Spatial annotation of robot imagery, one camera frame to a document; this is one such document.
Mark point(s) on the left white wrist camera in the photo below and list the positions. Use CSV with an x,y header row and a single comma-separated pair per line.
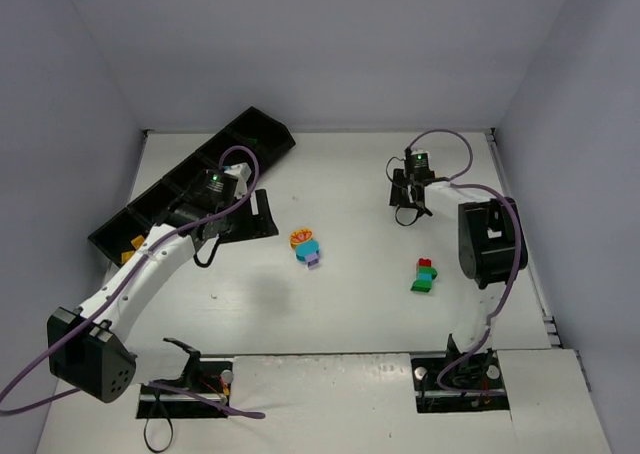
x,y
242,173

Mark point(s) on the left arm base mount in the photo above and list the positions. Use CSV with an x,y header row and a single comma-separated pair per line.
x,y
212,382

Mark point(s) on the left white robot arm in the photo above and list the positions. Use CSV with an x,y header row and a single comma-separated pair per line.
x,y
88,344

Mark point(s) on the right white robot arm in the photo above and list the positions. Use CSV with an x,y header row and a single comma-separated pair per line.
x,y
490,243

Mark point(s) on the green flat lego brick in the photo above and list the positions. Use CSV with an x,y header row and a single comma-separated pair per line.
x,y
422,286

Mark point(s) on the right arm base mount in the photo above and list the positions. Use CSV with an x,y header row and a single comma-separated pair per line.
x,y
475,386

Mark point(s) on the lavender lego brick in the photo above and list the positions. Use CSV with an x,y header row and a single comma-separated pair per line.
x,y
312,260

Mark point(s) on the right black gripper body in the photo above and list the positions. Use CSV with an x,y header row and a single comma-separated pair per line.
x,y
409,197

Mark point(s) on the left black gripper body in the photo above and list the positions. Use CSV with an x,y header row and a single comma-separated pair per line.
x,y
261,213

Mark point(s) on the yellow lego brick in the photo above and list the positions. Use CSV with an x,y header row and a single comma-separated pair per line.
x,y
129,252

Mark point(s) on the black sectioned sorting tray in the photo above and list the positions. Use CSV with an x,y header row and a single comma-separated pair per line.
x,y
172,199

